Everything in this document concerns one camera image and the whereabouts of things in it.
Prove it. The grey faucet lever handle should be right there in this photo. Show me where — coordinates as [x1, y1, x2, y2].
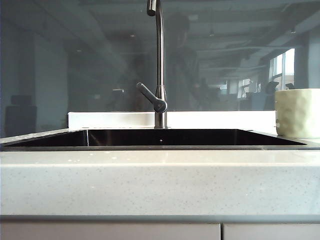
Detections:
[136, 82, 168, 113]

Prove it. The cream dimpled ceramic mug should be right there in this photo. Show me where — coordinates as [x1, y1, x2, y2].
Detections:
[274, 88, 320, 139]

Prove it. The black undermount sink basin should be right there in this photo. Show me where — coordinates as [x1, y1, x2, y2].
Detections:
[1, 128, 308, 151]

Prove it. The steel gooseneck faucet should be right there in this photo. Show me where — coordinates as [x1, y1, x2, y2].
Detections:
[146, 0, 169, 129]

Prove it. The white backsplash ledge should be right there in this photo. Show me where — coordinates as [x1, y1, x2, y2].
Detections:
[66, 111, 278, 132]

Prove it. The wide grey cabinet door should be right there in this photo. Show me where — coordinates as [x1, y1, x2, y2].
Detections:
[0, 222, 222, 240]

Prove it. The narrow grey cabinet door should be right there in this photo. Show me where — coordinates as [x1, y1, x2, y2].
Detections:
[223, 223, 320, 240]

